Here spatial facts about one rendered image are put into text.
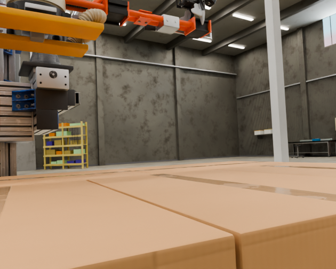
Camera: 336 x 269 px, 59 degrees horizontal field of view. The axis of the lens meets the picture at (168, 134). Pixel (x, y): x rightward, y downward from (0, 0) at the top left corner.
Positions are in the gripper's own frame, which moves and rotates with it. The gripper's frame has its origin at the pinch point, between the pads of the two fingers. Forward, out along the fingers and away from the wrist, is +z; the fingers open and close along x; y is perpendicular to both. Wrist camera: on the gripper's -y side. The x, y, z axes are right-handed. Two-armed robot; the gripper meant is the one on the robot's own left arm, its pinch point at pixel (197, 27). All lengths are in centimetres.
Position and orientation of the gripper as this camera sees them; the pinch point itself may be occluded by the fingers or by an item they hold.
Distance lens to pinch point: 130.3
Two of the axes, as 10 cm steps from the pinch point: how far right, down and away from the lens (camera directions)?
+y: -8.8, 0.2, -4.8
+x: 4.8, -0.7, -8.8
